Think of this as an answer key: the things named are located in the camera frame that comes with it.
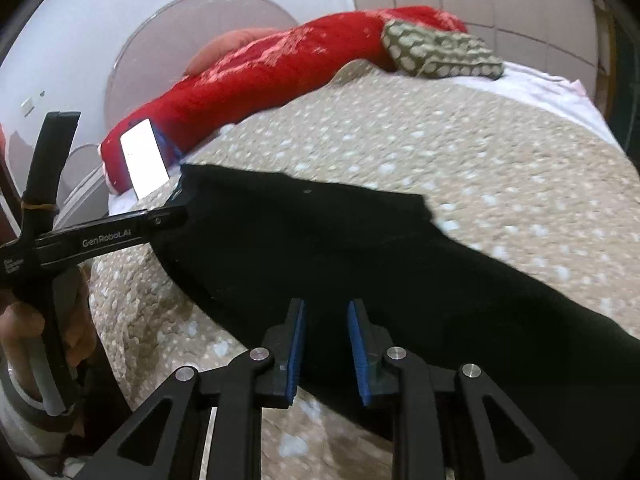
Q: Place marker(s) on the black pants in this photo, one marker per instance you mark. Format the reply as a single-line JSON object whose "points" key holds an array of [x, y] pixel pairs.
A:
{"points": [[325, 240]]}

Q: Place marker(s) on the white wall socket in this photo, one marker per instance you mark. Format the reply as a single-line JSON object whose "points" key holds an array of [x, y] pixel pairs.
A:
{"points": [[27, 105]]}

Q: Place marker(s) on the beige wardrobe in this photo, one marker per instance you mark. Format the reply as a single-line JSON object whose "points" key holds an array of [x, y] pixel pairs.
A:
{"points": [[500, 0]]}

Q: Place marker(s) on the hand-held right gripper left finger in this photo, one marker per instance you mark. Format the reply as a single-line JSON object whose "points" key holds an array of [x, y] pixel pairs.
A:
{"points": [[297, 350]]}

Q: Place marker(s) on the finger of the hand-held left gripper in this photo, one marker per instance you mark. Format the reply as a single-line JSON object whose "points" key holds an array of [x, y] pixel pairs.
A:
{"points": [[170, 219]]}

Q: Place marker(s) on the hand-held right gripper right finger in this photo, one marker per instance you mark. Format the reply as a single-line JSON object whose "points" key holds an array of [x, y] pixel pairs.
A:
{"points": [[357, 350]]}

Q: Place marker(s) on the green patterned cushion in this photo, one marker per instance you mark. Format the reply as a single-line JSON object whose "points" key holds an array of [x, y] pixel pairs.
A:
{"points": [[440, 52]]}

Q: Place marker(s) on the yellow wooden door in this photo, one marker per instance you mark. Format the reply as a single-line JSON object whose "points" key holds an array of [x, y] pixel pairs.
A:
{"points": [[609, 50]]}

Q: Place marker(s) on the red floral quilt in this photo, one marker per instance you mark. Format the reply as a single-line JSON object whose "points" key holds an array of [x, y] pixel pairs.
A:
{"points": [[260, 80]]}

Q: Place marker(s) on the round beige headboard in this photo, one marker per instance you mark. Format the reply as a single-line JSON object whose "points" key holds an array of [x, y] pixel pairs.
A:
{"points": [[165, 30]]}

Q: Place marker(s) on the white screen smartphone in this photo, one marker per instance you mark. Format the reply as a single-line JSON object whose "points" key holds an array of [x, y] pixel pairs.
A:
{"points": [[142, 160]]}

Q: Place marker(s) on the beige quilted bedspread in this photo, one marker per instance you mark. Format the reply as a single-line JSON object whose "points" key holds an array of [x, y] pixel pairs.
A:
{"points": [[450, 150]]}

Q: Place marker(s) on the person's left forearm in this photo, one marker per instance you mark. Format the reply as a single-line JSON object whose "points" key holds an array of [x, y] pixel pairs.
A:
{"points": [[27, 440]]}

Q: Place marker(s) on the person's left hand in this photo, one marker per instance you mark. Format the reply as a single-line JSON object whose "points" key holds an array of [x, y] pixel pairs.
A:
{"points": [[17, 327]]}

